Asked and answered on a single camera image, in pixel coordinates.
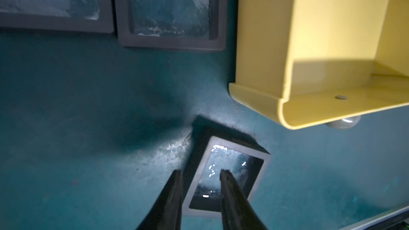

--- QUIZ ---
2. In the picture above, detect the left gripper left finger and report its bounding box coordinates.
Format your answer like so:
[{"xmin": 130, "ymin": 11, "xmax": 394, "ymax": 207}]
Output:
[{"xmin": 137, "ymin": 170, "xmax": 183, "ymax": 230}]

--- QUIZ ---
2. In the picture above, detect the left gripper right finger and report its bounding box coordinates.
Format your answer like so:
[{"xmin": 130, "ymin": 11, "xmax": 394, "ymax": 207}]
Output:
[{"xmin": 220, "ymin": 169, "xmax": 267, "ymax": 230}]

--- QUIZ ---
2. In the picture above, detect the black brooch box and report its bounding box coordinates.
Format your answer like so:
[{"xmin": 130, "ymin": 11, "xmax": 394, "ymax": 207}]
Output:
[
  {"xmin": 115, "ymin": 0, "xmax": 228, "ymax": 51},
  {"xmin": 182, "ymin": 127, "xmax": 271, "ymax": 218},
  {"xmin": 1, "ymin": 0, "xmax": 115, "ymax": 34}
]

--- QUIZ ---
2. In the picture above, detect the three-tier drawer cabinet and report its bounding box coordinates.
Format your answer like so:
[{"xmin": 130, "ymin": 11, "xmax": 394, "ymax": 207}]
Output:
[{"xmin": 229, "ymin": 0, "xmax": 409, "ymax": 130}]

